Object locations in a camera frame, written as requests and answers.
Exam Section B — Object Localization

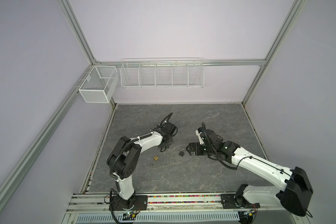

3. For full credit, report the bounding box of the aluminium enclosure frame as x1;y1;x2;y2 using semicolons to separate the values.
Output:
0;1;306;214

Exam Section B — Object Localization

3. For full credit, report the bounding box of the white mesh box basket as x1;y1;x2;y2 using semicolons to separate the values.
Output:
79;65;119;104

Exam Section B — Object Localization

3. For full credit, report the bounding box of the white wire shelf basket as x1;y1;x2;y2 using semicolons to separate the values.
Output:
120;57;205;88

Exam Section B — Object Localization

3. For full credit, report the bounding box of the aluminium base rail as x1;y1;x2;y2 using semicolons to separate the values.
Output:
62;192;310;224

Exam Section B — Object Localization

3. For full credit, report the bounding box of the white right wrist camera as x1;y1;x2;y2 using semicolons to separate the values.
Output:
195;127;204;145

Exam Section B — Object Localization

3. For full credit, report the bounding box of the dark grey padlock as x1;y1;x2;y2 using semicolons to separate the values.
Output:
179;149;186;157

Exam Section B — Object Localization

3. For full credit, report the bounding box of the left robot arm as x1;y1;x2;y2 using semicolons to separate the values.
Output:
106;112;178;209

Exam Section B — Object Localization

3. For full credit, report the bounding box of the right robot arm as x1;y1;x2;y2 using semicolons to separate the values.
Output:
185;123;314;217

